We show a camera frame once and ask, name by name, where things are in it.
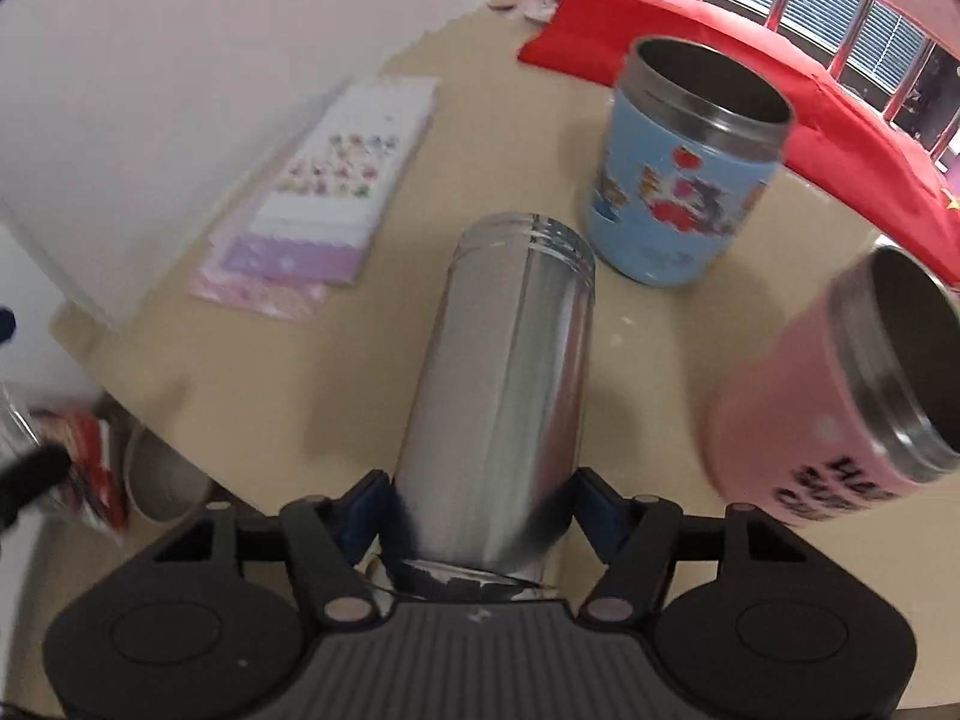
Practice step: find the red printed packet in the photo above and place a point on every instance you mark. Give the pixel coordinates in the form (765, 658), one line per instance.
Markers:
(86, 465)

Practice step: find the red cloth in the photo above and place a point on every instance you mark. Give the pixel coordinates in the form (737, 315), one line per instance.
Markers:
(750, 90)

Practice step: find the grey round bin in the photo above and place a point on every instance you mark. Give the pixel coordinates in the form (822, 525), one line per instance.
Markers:
(161, 476)

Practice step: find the pink sticker sheet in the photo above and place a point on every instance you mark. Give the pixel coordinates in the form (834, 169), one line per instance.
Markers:
(259, 298)

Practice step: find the window with metal bars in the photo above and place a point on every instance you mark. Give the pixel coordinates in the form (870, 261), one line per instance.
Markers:
(810, 0)

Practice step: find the blue cartoon print cup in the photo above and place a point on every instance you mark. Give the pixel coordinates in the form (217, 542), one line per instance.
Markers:
(675, 195)

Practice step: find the white sticker sheet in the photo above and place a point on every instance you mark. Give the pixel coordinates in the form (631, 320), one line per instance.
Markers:
(341, 172)

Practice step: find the black blurred object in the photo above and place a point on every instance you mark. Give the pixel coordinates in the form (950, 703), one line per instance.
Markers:
(26, 476)

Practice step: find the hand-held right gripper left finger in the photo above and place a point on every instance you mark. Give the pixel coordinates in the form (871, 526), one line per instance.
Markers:
(365, 514)

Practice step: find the purple sticker sheet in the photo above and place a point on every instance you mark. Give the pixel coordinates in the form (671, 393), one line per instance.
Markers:
(292, 255)

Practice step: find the pink cup with black lettering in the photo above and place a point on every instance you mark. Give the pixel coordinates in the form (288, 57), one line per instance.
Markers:
(825, 405)

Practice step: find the silver steel cup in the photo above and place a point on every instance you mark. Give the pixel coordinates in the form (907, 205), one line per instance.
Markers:
(499, 382)

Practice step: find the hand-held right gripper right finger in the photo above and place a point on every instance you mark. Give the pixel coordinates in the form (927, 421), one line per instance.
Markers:
(596, 514)

